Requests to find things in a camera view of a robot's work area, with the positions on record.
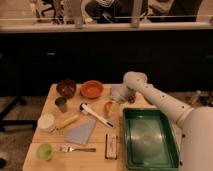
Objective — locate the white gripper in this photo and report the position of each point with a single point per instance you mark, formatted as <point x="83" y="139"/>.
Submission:
<point x="120" y="94"/>

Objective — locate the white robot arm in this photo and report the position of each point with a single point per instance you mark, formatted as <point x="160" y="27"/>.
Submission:
<point x="196" y="150"/>

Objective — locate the small metal cup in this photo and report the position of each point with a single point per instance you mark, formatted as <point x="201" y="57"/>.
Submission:
<point x="61" y="103"/>

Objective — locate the white plastic cup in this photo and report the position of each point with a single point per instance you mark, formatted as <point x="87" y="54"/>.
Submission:
<point x="46" y="123"/>

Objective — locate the dark grape bunch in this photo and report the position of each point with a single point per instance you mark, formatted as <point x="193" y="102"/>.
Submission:
<point x="132" y="99"/>

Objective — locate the orange bowl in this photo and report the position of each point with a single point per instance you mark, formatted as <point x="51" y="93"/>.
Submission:
<point x="91" y="89"/>

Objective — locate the black rectangular case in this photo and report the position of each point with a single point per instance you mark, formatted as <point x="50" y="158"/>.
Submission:
<point x="111" y="146"/>

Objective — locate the grey blue cloth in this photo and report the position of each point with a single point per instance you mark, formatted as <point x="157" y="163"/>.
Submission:
<point x="81" y="133"/>

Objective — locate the green plastic tray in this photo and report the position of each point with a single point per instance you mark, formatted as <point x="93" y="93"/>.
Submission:
<point x="149" y="141"/>

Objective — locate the dark brown bowl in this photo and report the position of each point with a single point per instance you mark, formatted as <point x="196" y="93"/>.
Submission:
<point x="66" y="88"/>

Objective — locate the metal fork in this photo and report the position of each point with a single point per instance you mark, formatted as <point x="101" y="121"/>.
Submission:
<point x="68" y="149"/>

